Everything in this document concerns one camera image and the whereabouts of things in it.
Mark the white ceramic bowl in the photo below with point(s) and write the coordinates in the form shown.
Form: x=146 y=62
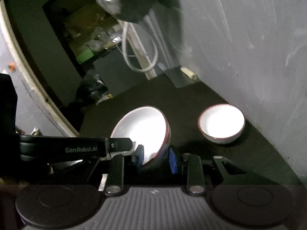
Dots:
x=141 y=131
x=221 y=123

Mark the cluttered storage shelf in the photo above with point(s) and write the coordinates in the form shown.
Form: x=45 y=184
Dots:
x=81 y=28

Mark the white wall pipe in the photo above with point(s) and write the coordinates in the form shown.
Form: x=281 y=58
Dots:
x=160 y=43

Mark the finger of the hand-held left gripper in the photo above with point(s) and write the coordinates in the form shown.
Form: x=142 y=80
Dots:
x=120 y=144

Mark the black trash bag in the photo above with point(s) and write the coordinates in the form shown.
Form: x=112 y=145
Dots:
x=92 y=87

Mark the large hanging plastic bag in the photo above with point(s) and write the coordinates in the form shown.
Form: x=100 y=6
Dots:
x=136 y=0

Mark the green box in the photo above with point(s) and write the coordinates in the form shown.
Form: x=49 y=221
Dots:
x=85 y=56

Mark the dark cabinet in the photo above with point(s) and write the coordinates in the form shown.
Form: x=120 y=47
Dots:
x=112 y=71

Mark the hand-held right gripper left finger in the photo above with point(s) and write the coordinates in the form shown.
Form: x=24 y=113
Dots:
x=140 y=157

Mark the cream door frame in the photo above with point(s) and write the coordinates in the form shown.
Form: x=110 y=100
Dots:
x=28 y=86

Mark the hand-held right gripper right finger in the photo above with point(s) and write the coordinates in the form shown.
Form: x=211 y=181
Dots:
x=173 y=162

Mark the orange wall hook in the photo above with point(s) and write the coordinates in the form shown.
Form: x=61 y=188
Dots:
x=11 y=66

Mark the steel cleaver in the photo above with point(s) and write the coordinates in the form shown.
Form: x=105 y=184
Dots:
x=179 y=77

